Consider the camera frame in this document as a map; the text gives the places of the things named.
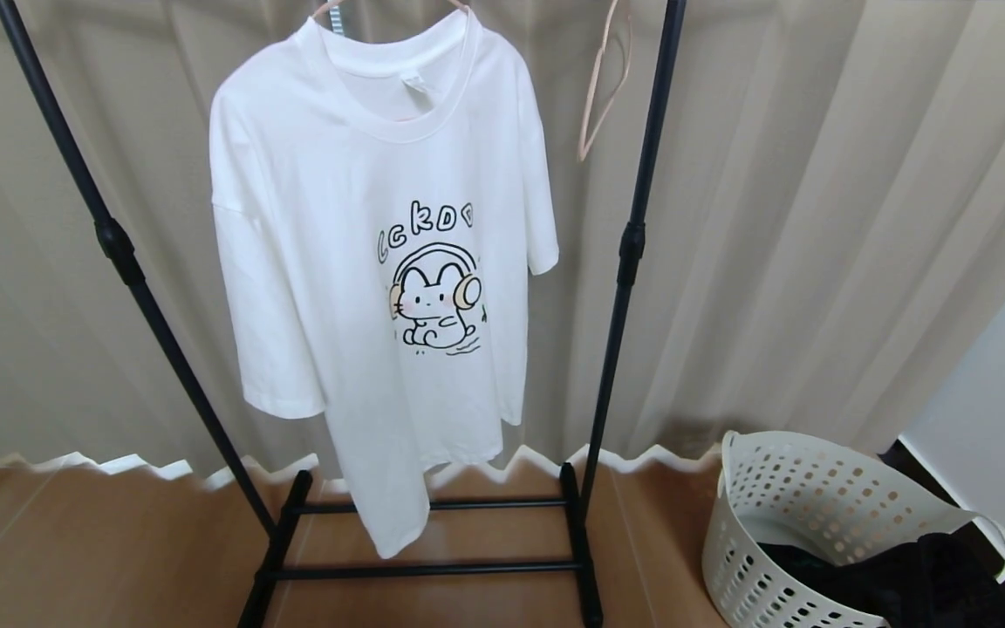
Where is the pink clothes hanger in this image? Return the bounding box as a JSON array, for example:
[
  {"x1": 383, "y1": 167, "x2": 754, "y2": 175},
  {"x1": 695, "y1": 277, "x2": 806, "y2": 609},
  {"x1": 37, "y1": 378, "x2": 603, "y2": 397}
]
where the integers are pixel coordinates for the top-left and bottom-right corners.
[
  {"x1": 577, "y1": 0, "x2": 634, "y2": 164},
  {"x1": 311, "y1": 0, "x2": 471, "y2": 20}
]

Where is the black garment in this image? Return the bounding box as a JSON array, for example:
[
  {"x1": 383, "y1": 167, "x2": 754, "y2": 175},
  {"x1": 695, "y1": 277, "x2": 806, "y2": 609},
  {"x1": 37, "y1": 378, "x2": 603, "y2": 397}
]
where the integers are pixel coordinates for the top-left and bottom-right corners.
[{"x1": 755, "y1": 532, "x2": 1005, "y2": 628}]

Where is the black clothes rack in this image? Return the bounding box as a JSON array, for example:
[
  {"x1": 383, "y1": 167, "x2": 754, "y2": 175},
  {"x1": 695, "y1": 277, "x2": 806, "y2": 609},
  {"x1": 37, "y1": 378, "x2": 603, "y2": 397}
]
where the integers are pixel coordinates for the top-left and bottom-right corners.
[{"x1": 0, "y1": 0, "x2": 689, "y2": 628}]

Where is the white laundry basket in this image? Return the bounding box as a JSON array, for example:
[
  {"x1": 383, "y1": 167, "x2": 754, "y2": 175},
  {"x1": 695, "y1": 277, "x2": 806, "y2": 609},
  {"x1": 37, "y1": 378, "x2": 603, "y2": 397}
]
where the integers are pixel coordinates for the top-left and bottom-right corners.
[{"x1": 701, "y1": 430, "x2": 1005, "y2": 628}]

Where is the white printed T-shirt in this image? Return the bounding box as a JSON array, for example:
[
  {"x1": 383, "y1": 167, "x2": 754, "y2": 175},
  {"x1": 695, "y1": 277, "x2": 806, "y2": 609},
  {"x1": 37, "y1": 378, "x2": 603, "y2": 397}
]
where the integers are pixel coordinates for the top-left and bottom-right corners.
[{"x1": 209, "y1": 7, "x2": 561, "y2": 560}]

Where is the beige curtain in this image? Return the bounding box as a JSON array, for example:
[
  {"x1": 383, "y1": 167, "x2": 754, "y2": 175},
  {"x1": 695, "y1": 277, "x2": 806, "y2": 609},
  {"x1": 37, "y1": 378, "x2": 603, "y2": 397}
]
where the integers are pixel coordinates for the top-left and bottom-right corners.
[{"x1": 0, "y1": 0, "x2": 1005, "y2": 479}]

